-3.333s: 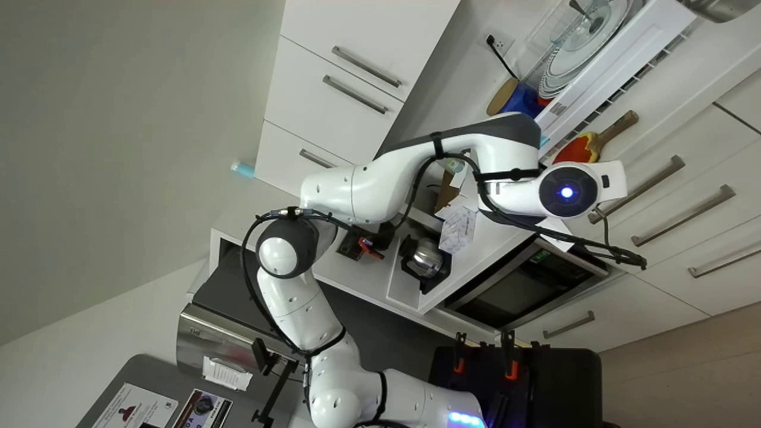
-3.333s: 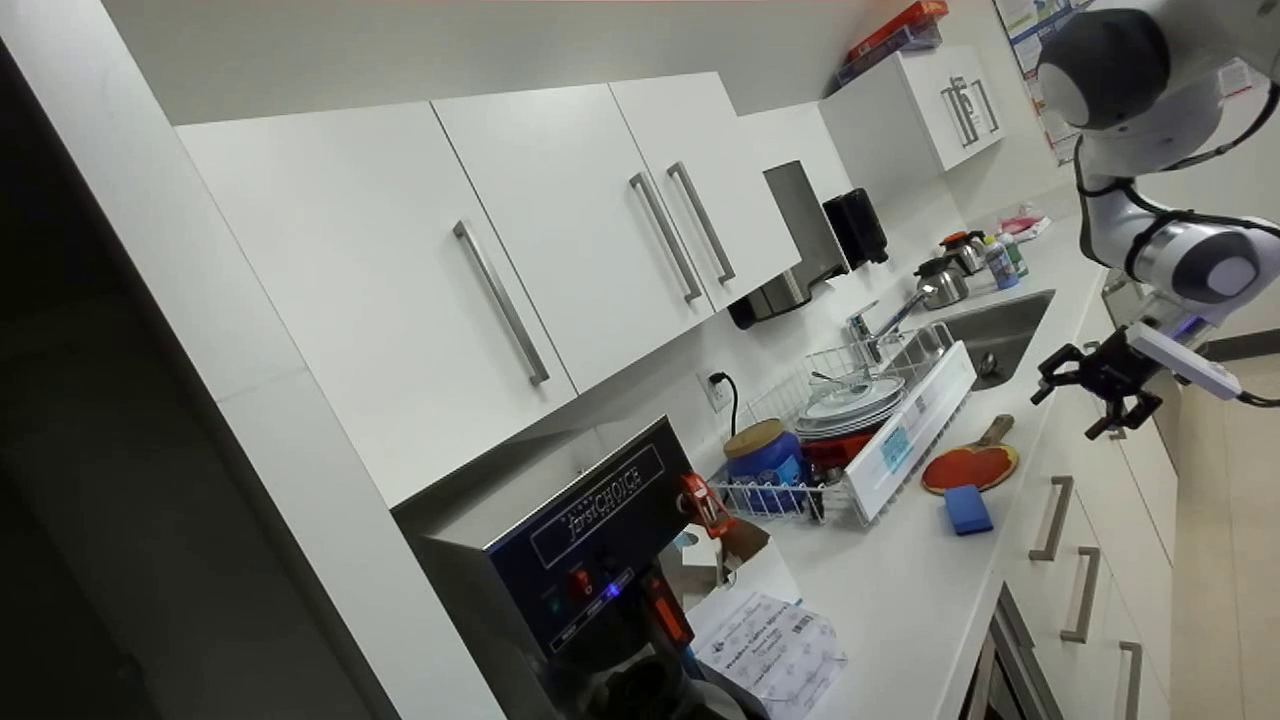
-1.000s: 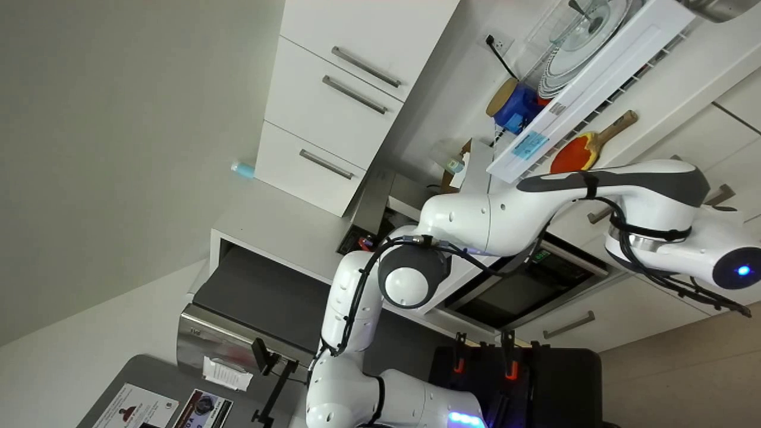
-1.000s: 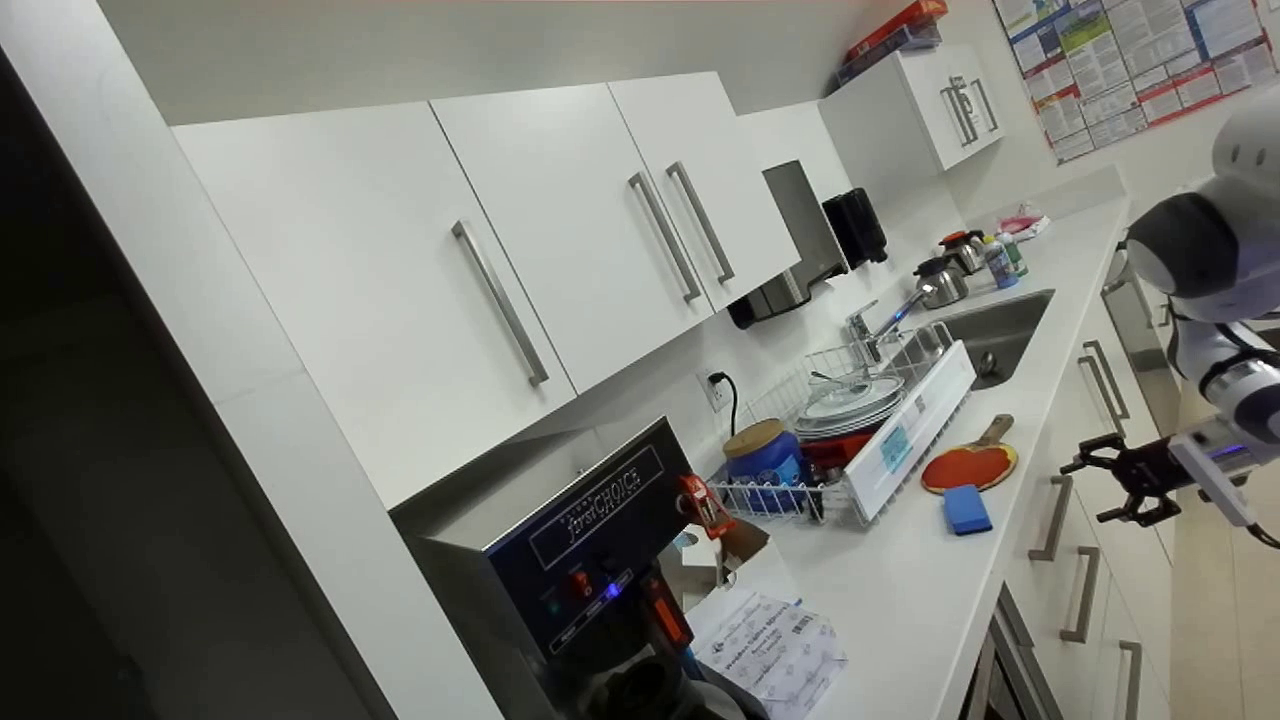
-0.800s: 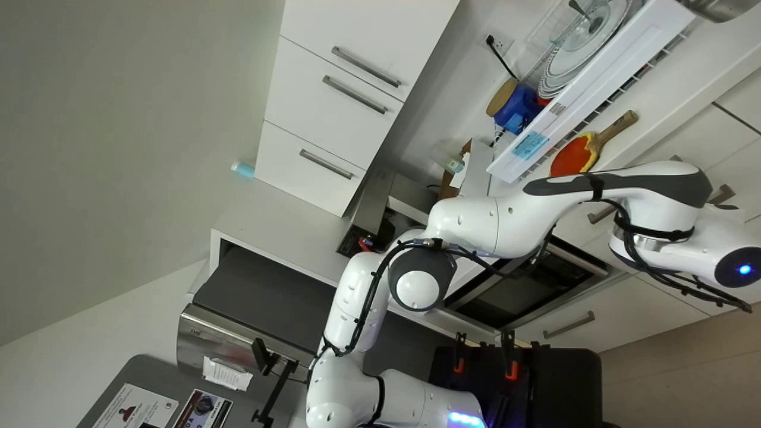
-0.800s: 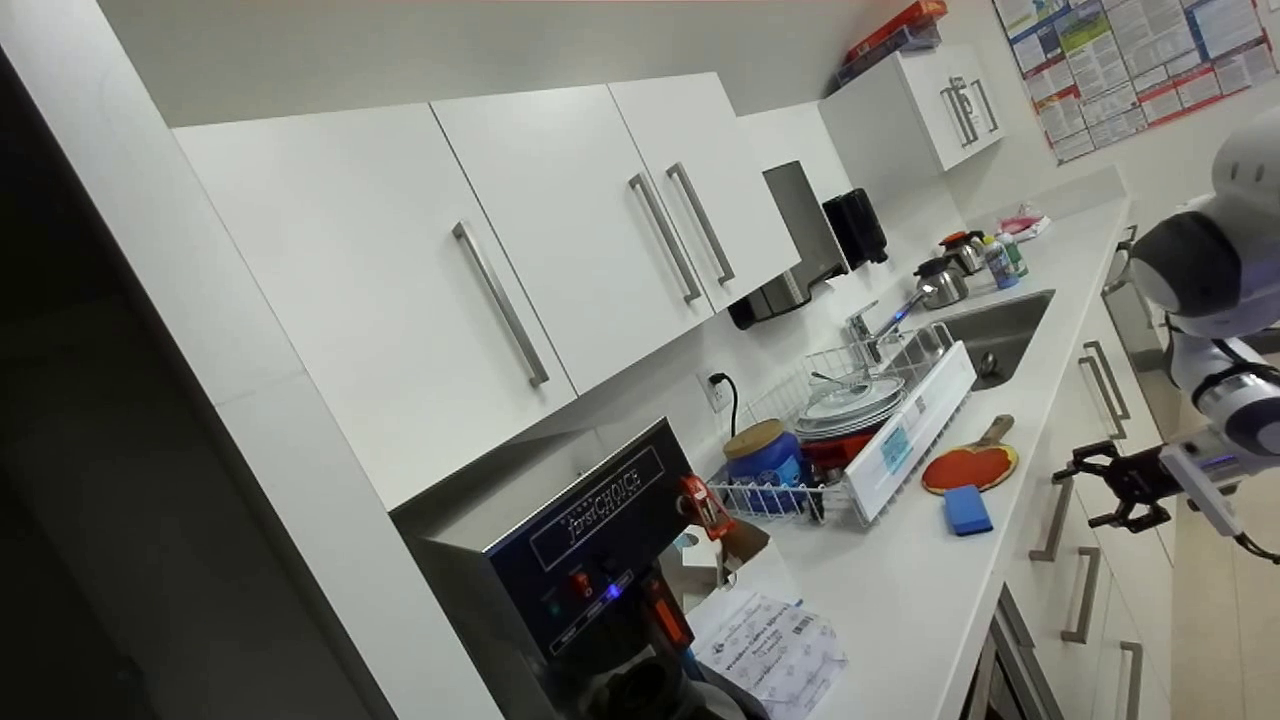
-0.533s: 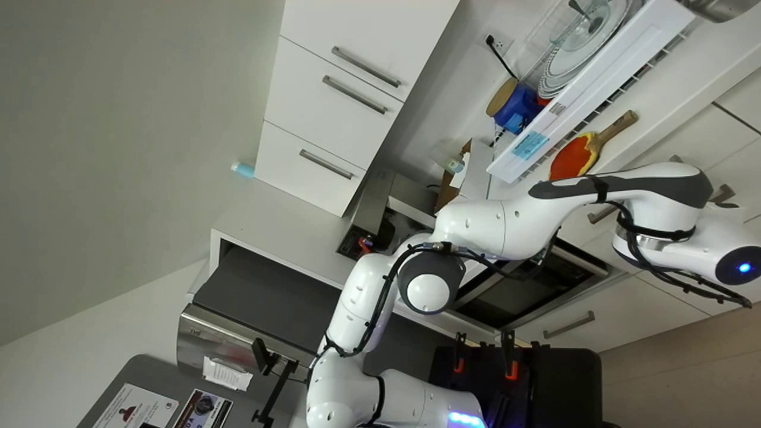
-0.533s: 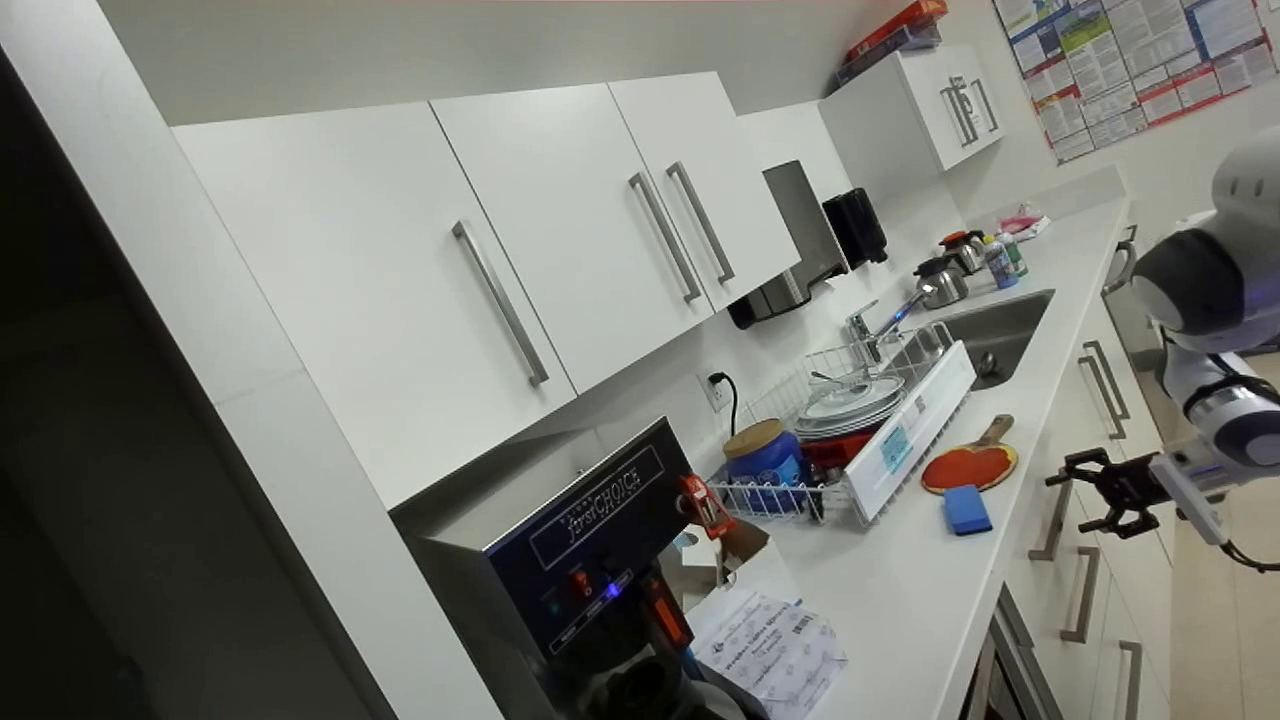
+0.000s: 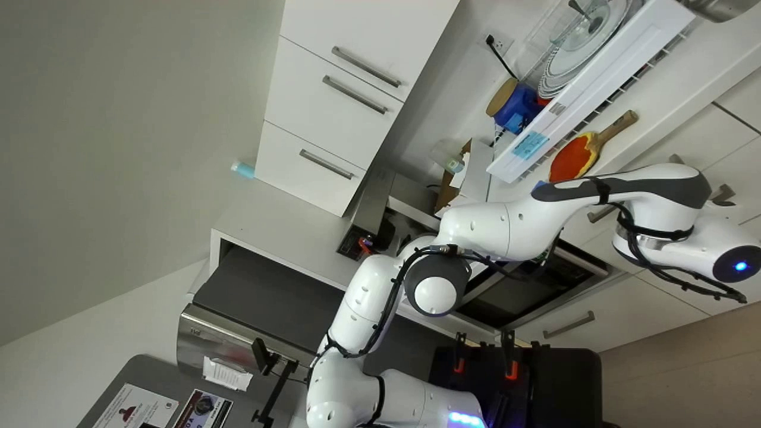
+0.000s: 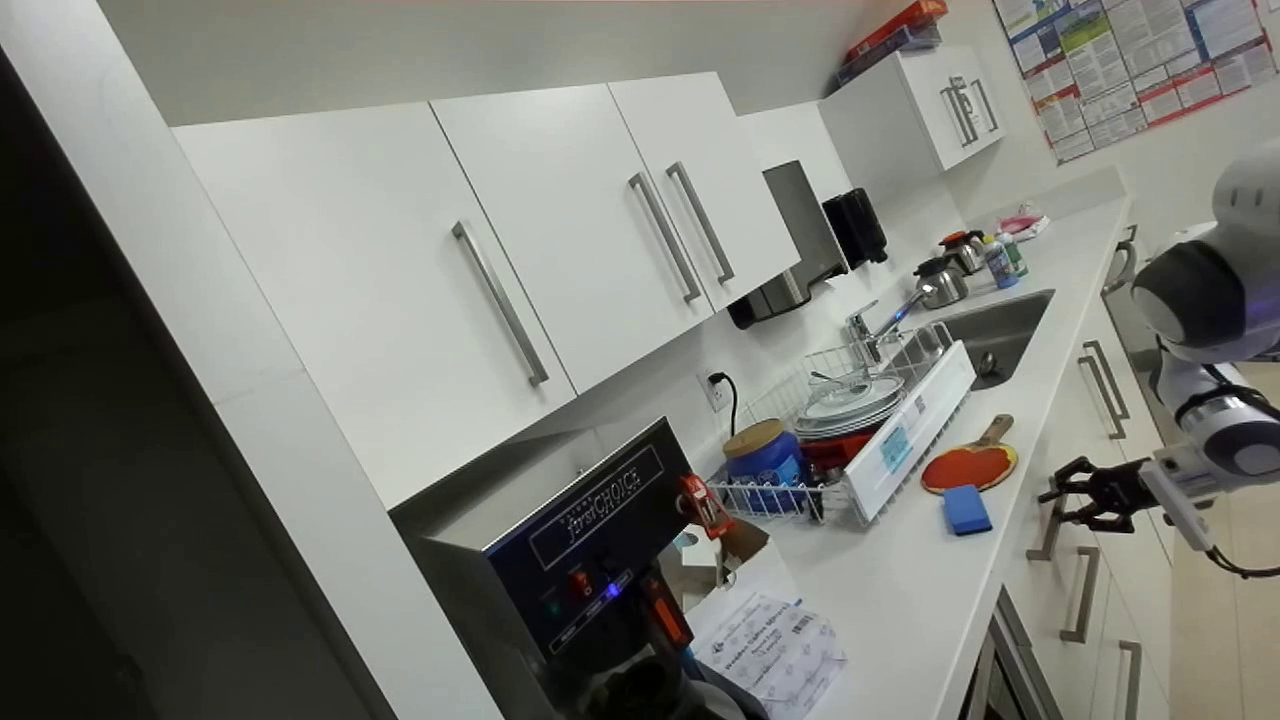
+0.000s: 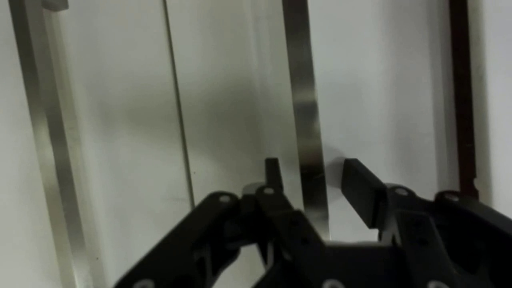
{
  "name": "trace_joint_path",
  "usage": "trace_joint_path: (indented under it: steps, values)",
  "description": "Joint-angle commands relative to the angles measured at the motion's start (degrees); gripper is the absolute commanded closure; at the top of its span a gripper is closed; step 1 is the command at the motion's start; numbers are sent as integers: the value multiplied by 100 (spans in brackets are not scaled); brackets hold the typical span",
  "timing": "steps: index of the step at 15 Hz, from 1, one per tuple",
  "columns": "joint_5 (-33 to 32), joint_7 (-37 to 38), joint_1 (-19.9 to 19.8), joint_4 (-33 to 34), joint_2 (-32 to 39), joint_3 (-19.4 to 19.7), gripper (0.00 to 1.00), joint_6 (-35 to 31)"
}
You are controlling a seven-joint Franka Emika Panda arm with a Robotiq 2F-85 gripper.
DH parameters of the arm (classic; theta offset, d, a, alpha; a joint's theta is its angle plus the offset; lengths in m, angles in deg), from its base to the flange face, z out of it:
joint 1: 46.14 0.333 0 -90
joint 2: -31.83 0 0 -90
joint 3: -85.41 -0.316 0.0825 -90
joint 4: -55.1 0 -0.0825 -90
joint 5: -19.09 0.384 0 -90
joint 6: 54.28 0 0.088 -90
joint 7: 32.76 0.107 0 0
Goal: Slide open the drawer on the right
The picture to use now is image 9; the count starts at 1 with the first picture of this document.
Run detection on steel drawer handle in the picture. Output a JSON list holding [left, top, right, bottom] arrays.
[[587, 203, 618, 226]]

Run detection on small brown box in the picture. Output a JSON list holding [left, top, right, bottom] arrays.
[[431, 137, 479, 217]]

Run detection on dark built-in oven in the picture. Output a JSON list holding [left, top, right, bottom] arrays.
[[456, 242, 617, 336]]

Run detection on blue container with cork lid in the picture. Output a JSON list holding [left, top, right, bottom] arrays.
[[482, 75, 549, 137]]

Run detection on black clamp stand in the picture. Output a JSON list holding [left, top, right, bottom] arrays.
[[251, 336, 302, 428]]

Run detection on red table tennis paddle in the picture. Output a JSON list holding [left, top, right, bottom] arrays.
[[548, 106, 643, 188]]

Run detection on black equipment cart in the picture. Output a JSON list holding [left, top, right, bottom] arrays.
[[429, 331, 607, 428]]

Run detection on white dish drying rack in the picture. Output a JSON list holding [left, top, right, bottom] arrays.
[[486, 0, 704, 188]]

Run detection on stacked plates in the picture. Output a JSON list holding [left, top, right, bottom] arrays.
[[536, 0, 649, 102]]

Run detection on printed photo card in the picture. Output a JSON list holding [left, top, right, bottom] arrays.
[[171, 386, 236, 428]]

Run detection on printed paper sheet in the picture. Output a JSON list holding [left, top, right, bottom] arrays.
[[91, 380, 182, 428]]

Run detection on steel pot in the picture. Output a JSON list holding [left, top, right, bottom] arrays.
[[676, 0, 761, 26]]

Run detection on long steel door handle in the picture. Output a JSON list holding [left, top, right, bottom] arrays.
[[297, 147, 360, 184], [321, 74, 393, 117], [328, 43, 405, 91]]

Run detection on wide white wall cabinet door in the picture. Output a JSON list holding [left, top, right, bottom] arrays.
[[253, 118, 377, 219]]

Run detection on small teal wall object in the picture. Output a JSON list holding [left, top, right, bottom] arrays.
[[229, 156, 260, 184]]

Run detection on narrow white wall cabinet door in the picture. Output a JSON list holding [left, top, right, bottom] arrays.
[[278, 0, 465, 102]]

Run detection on black wall plug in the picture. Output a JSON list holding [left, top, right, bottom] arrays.
[[482, 30, 519, 84]]

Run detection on white drawer with bar handle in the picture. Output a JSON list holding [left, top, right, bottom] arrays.
[[511, 270, 714, 357]]

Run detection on steel base door handle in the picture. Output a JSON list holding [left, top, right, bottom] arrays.
[[666, 153, 737, 211]]

